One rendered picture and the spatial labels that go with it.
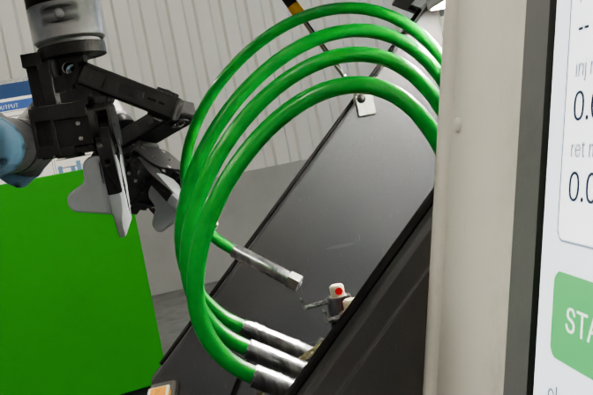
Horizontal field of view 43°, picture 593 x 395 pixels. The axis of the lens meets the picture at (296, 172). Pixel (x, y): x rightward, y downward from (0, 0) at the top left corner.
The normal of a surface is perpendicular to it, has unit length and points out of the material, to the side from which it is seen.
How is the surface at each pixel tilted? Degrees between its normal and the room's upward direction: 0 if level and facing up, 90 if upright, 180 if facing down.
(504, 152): 76
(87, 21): 90
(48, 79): 90
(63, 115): 90
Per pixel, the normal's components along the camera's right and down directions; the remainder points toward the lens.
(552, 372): -0.99, -0.05
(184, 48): 0.22, 0.01
